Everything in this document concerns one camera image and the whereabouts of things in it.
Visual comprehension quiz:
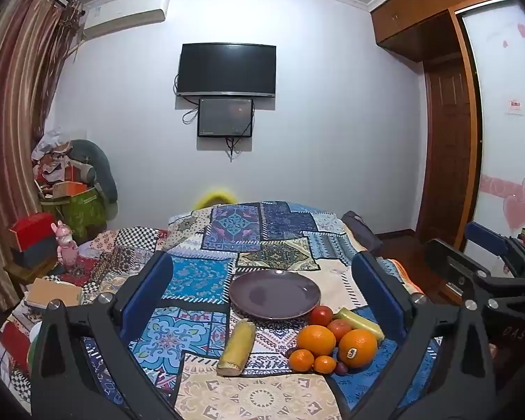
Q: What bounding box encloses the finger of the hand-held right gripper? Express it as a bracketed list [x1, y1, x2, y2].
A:
[465, 222, 525, 273]
[423, 238, 494, 306]

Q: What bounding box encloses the white air conditioner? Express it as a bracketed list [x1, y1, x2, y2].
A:
[80, 0, 167, 41]

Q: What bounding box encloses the wooden overhead cabinet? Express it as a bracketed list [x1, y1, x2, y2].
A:
[370, 0, 513, 63]

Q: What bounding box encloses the small black wall monitor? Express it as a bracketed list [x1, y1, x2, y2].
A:
[197, 97, 255, 138]

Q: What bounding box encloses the plain orange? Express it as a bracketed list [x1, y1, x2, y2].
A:
[296, 324, 337, 358]

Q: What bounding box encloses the small tangerine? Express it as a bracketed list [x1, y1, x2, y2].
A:
[313, 354, 337, 375]
[288, 349, 316, 373]

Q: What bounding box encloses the striped brown curtain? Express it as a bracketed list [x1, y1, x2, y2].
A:
[0, 0, 85, 309]

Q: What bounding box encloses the yellow round object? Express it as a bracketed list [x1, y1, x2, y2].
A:
[194, 186, 237, 209]

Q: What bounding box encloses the white wardrobe door with hearts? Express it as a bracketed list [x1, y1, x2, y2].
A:
[458, 0, 525, 252]

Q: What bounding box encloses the black wall television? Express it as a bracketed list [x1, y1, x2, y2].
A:
[177, 43, 277, 98]

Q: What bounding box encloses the dark grey box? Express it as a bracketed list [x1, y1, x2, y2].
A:
[12, 240, 61, 268]

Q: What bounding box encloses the red box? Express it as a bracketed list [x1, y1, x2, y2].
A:
[9, 212, 58, 251]

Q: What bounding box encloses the pink rabbit toy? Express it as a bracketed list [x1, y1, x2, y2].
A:
[54, 221, 80, 273]

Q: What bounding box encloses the pile of clutter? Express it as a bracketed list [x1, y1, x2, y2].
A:
[30, 128, 98, 193]

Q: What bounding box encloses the orange cardboard box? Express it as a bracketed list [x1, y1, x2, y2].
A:
[51, 181, 89, 198]

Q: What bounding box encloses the orange with sticker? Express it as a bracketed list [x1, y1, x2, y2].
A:
[338, 328, 379, 369]

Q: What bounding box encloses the grey cushion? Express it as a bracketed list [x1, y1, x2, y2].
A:
[68, 139, 119, 216]

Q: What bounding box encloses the checkered patterned bedspread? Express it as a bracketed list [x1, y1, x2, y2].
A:
[0, 226, 172, 405]

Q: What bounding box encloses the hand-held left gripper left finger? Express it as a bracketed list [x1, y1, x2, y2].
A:
[30, 251, 189, 420]

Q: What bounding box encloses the red tomato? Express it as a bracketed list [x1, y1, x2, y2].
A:
[327, 318, 353, 342]
[308, 305, 334, 327]

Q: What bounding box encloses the thin green sugarcane piece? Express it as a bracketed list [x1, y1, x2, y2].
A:
[335, 307, 385, 343]

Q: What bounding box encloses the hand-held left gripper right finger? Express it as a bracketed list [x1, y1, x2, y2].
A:
[341, 251, 497, 420]

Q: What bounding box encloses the dark purple plate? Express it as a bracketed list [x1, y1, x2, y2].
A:
[229, 270, 322, 321]

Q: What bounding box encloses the brown wooden door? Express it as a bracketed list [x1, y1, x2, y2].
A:
[419, 52, 474, 248]

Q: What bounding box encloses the thick yellow sugarcane piece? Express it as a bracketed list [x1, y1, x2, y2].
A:
[216, 319, 257, 377]

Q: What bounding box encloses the patchwork printed tablecloth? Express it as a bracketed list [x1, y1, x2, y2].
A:
[81, 201, 445, 420]

